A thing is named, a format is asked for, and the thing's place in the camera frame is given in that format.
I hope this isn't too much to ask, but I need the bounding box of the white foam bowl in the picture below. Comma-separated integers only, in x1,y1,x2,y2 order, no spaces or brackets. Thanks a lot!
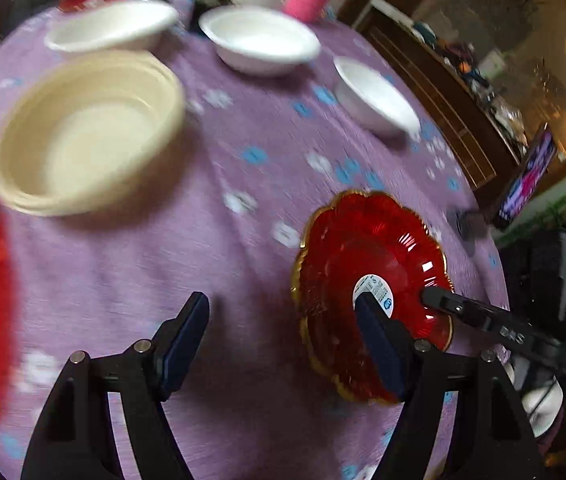
44,0,180,55
198,5,322,78
333,56,422,138

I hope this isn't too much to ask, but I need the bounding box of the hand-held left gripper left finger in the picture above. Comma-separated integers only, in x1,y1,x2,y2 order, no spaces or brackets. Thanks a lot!
20,291,210,480

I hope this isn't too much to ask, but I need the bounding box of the white rounded object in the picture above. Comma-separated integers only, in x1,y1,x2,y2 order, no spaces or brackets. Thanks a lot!
505,360,564,438

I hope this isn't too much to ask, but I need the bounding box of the red glass plate gold rim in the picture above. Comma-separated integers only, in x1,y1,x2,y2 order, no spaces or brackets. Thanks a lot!
290,189,454,406

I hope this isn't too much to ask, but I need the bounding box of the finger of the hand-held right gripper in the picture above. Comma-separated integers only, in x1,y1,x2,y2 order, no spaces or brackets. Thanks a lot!
421,285,504,337

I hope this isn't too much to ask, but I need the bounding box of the black appliance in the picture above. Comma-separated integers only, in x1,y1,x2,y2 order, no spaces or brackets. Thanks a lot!
503,230,566,321

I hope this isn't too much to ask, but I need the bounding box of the television screen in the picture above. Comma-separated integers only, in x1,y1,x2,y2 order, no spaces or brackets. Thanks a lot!
493,122,558,231

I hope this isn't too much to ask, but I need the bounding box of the purple floral tablecloth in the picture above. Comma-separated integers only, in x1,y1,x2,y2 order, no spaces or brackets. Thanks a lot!
0,0,514,480

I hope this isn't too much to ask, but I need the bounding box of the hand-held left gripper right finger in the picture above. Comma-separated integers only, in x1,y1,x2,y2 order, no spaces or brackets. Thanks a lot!
354,293,546,480

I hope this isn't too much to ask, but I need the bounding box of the wooden cabinet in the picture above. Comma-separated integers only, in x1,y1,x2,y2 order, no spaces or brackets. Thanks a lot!
338,0,528,201

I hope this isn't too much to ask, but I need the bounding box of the beige plastic bowl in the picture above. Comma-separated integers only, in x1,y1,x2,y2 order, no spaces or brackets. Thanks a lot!
0,49,186,218

